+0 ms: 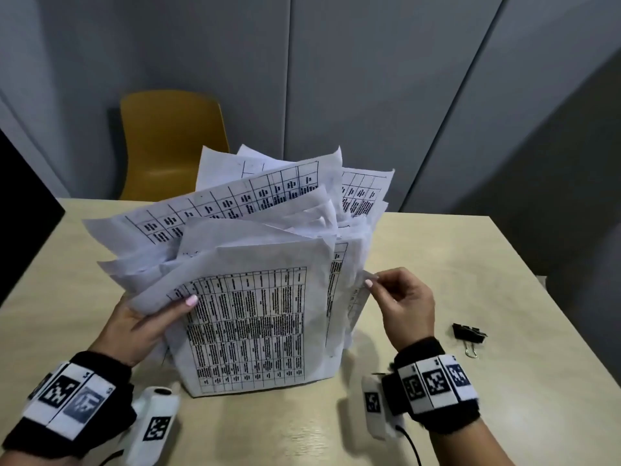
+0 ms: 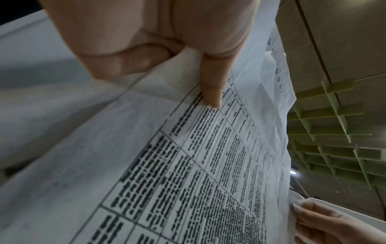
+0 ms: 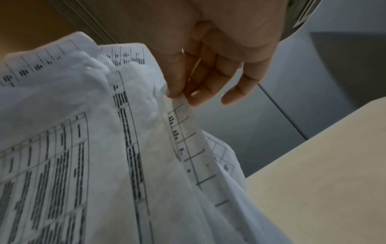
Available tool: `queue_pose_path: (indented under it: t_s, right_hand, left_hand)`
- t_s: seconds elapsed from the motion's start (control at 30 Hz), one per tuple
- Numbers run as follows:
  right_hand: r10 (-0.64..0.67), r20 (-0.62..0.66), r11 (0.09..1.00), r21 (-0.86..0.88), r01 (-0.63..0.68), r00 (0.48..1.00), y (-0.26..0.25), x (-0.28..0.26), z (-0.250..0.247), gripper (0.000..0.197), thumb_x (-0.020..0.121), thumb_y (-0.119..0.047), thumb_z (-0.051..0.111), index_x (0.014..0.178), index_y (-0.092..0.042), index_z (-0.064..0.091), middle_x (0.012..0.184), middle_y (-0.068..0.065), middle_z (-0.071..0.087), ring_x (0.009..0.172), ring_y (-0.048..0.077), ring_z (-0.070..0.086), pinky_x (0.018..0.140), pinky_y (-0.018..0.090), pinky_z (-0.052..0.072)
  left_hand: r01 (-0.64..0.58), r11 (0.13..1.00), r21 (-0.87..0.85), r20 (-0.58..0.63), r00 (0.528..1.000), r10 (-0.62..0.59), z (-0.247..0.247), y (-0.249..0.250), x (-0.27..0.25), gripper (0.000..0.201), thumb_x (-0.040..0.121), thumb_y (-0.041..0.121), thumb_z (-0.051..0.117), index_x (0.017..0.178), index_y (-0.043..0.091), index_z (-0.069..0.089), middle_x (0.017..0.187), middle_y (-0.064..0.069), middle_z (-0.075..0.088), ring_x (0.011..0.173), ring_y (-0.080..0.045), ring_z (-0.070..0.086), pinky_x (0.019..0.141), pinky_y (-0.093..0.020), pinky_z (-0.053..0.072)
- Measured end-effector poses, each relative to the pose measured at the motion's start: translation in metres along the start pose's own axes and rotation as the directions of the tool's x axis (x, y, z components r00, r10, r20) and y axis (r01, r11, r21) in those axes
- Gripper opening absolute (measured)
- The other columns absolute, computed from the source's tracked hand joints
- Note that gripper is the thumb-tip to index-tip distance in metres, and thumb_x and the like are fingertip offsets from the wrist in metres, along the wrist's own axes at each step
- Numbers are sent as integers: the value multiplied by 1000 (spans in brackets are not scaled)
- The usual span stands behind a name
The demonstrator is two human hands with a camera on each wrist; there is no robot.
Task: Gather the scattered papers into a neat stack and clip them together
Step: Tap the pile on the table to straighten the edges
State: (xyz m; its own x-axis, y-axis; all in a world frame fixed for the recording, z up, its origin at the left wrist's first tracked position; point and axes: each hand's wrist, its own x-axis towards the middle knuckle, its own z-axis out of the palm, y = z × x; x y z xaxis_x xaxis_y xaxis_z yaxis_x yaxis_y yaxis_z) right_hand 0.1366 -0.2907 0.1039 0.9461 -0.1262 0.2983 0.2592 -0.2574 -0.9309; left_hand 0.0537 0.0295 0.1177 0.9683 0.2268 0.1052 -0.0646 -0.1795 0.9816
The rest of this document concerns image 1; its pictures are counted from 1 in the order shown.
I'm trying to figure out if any stack of printed paper sheets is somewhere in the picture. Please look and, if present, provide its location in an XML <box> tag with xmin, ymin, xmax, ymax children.
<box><xmin>82</xmin><ymin>145</ymin><xmax>397</xmax><ymax>399</ymax></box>

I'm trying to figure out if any black binder clip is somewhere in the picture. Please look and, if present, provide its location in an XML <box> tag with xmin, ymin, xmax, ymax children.
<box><xmin>452</xmin><ymin>323</ymin><xmax>488</xmax><ymax>359</ymax></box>

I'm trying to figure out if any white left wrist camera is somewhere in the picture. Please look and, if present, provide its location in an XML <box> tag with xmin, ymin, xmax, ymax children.
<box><xmin>124</xmin><ymin>386</ymin><xmax>181</xmax><ymax>466</ymax></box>

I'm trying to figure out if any white paper sheet with table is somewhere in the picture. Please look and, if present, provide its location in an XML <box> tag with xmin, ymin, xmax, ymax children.
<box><xmin>164</xmin><ymin>237</ymin><xmax>340</xmax><ymax>399</ymax></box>

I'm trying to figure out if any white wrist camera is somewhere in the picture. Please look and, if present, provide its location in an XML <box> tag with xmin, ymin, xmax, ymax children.
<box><xmin>124</xmin><ymin>386</ymin><xmax>181</xmax><ymax>466</ymax></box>
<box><xmin>361</xmin><ymin>375</ymin><xmax>406</xmax><ymax>441</ymax></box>

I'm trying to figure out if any person's right hand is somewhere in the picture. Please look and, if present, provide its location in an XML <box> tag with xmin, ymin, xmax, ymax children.
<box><xmin>362</xmin><ymin>266</ymin><xmax>436</xmax><ymax>355</ymax></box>

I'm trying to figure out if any black wristband with markers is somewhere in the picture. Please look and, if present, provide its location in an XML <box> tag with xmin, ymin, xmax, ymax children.
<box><xmin>380</xmin><ymin>337</ymin><xmax>481</xmax><ymax>435</ymax></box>
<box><xmin>2</xmin><ymin>350</ymin><xmax>136</xmax><ymax>457</ymax></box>

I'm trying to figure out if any black computer tower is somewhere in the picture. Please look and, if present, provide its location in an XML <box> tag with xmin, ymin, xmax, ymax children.
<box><xmin>0</xmin><ymin>128</ymin><xmax>67</xmax><ymax>306</ymax></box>

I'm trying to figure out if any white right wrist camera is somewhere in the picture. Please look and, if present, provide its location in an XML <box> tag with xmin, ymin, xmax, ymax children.
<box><xmin>361</xmin><ymin>375</ymin><xmax>406</xmax><ymax>441</ymax></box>

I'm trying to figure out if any person's left hand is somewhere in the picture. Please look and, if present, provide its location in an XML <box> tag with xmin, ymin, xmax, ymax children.
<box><xmin>89</xmin><ymin>293</ymin><xmax>200</xmax><ymax>368</ymax></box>

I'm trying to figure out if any yellow plastic chair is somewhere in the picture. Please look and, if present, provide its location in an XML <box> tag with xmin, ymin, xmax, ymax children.
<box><xmin>118</xmin><ymin>90</ymin><xmax>230</xmax><ymax>202</ymax></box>

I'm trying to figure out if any black left wristband with markers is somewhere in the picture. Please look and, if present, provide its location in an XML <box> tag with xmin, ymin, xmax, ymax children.
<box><xmin>2</xmin><ymin>350</ymin><xmax>136</xmax><ymax>457</ymax></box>

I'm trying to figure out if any black right wristband with markers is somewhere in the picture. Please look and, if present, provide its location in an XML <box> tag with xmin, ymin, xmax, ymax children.
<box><xmin>380</xmin><ymin>337</ymin><xmax>481</xmax><ymax>435</ymax></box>

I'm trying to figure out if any person's left forearm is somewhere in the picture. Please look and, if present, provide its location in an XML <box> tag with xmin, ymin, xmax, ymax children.
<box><xmin>0</xmin><ymin>449</ymin><xmax>88</xmax><ymax>466</ymax></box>

